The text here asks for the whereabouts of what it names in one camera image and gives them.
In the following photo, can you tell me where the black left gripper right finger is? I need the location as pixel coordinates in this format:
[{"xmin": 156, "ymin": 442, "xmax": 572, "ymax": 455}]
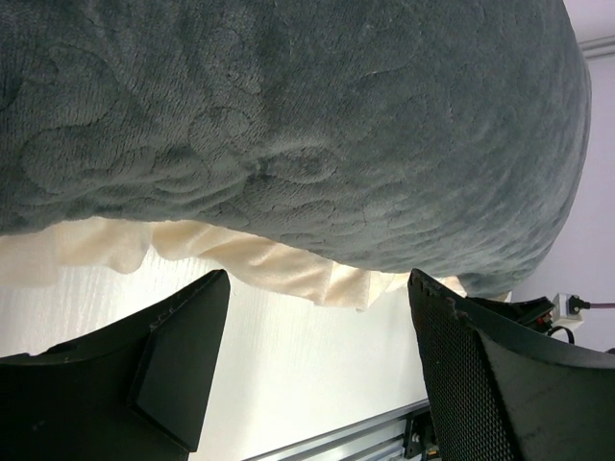
[{"xmin": 407, "ymin": 270, "xmax": 614, "ymax": 460}]

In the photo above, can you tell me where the grey pillowcase with cream frill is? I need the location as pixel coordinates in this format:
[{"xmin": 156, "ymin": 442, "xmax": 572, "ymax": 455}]
[{"xmin": 1, "ymin": 1, "xmax": 591, "ymax": 308}]

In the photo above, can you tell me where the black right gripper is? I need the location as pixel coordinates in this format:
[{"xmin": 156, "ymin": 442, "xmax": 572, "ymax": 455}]
[{"xmin": 468, "ymin": 297, "xmax": 576, "ymax": 344}]

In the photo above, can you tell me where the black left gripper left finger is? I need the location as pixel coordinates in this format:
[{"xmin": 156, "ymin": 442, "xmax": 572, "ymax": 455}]
[{"xmin": 1, "ymin": 270, "xmax": 230, "ymax": 460}]

